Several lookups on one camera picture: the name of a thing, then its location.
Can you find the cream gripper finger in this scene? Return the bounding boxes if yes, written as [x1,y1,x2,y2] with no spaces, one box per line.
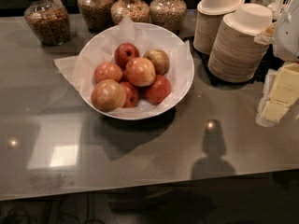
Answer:
[256,63,299,127]
[254,22,276,45]

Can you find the yellow-red apple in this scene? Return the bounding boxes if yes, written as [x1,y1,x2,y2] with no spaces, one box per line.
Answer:
[125,58,156,87]

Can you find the back right yellowish apple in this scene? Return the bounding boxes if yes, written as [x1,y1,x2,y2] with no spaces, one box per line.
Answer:
[143,49,170,75]

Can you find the front right red apple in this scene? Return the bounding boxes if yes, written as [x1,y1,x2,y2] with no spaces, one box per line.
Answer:
[144,75,171,104]

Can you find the white bowl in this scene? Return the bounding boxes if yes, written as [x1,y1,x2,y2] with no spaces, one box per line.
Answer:
[74,21,195,121]

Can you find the dark red back apple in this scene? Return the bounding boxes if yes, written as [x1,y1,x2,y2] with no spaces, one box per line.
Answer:
[114,43,139,69]

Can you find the small hidden red apple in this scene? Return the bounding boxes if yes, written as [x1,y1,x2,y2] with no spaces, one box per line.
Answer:
[121,70,128,81]

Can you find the front middle red apple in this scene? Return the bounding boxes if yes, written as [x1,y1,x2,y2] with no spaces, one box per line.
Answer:
[121,81,139,108]

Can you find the left red apple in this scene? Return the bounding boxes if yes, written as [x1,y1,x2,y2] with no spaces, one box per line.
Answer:
[93,62,122,83]

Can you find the front left large apple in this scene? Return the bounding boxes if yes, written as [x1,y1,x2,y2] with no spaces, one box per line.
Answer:
[91,79,126,112]

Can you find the black mat under bowls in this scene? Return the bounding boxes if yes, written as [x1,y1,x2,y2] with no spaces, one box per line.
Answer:
[183,36,284,89]

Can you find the back stack paper bowls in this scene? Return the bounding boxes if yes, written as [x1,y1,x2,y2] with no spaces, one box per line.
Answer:
[193,0,245,55]

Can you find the cereal jar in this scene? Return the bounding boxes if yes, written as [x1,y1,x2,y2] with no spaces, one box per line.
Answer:
[110,0,150,24]
[149,0,187,34]
[24,0,70,46]
[78,0,114,31]

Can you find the far left cereal jar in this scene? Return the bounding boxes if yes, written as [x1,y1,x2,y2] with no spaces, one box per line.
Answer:
[24,0,70,46]

